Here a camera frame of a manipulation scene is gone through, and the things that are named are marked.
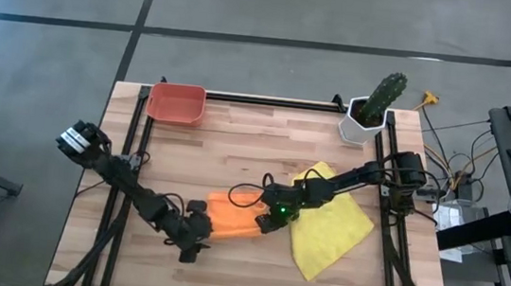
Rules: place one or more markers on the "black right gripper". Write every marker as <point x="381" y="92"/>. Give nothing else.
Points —
<point x="282" y="202"/>

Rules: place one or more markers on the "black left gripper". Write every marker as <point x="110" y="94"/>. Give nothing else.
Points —
<point x="194" y="227"/>

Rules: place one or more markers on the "orange microfiber towel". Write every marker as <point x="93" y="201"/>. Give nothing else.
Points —
<point x="228" y="221"/>

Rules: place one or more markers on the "yellow microfiber towel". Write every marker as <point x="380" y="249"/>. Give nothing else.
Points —
<point x="326" y="236"/>

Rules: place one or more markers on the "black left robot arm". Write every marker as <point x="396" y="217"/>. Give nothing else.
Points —
<point x="136" y="194"/>

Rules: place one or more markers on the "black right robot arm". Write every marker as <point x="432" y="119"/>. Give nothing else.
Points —
<point x="356" y="177"/>

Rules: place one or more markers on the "orange plastic basket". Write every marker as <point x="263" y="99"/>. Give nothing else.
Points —
<point x="176" y="106"/>

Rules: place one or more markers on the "white hexagonal plant pot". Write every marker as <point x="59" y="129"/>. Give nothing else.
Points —
<point x="351" y="134"/>

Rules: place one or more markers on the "green cactus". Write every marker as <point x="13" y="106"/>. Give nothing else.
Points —
<point x="384" y="97"/>

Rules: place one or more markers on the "white paper sheets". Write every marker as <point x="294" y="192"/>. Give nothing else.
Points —
<point x="447" y="215"/>

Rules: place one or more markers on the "yellow floor plug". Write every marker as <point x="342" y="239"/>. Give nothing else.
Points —
<point x="430" y="97"/>

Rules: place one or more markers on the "black power strip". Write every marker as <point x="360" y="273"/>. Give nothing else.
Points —
<point x="465" y="189"/>

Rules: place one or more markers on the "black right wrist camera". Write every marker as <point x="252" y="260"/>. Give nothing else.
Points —
<point x="268" y="223"/>

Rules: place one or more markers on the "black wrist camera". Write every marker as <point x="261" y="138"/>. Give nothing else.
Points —
<point x="268" y="223"/>
<point x="190" y="253"/>

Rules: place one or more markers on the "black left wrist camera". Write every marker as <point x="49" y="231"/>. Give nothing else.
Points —
<point x="190" y="253"/>

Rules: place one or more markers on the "black aluminium table frame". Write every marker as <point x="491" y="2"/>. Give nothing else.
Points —
<point x="269" y="101"/>

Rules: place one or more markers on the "silver metal bracket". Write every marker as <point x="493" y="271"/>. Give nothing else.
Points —
<point x="385" y="191"/>

